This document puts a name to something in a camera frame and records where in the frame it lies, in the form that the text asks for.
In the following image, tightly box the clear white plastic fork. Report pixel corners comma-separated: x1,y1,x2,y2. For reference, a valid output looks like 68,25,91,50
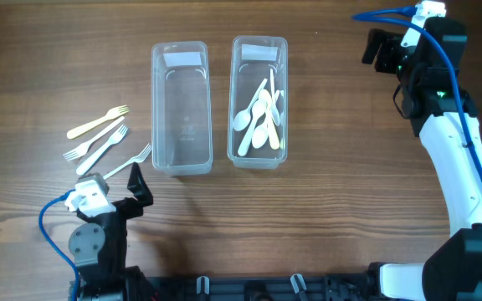
104,144,152,180

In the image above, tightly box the thick white plastic fork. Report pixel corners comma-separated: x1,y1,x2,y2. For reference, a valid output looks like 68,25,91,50
76,125,129,176

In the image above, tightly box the thin white plastic fork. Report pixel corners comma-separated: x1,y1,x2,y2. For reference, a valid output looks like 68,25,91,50
63,116,125,161

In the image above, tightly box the yellow plastic fork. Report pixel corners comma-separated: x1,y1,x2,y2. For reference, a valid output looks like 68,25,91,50
66,105,130,140

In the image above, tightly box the thin white spoon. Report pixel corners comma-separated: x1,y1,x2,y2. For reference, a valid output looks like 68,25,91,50
269,69,280,126
233,79,268,131
251,89,282,150

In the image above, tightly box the yellow plastic spoon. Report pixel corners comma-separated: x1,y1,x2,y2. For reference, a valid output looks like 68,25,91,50
258,89,281,151

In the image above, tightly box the thick white plastic spoon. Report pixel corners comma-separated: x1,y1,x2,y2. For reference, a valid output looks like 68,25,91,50
238,99,267,156

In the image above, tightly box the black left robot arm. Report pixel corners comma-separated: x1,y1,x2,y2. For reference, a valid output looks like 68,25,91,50
64,163,160,300

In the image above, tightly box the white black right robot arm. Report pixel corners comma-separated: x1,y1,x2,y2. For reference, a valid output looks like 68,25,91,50
357,7,482,300

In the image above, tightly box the left clear plastic container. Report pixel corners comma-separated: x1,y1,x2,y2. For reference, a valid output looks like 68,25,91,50
151,41,213,176

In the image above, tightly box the clear plastic container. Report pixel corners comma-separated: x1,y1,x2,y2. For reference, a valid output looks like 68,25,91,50
151,41,213,176
228,36,289,169

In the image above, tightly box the right clear plastic container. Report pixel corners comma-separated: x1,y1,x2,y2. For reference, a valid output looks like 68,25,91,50
228,36,289,169

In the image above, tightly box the left blue cable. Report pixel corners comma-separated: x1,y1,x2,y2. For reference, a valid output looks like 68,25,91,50
38,188,79,301

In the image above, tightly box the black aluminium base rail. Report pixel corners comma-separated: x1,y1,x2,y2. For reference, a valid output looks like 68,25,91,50
69,273,375,301

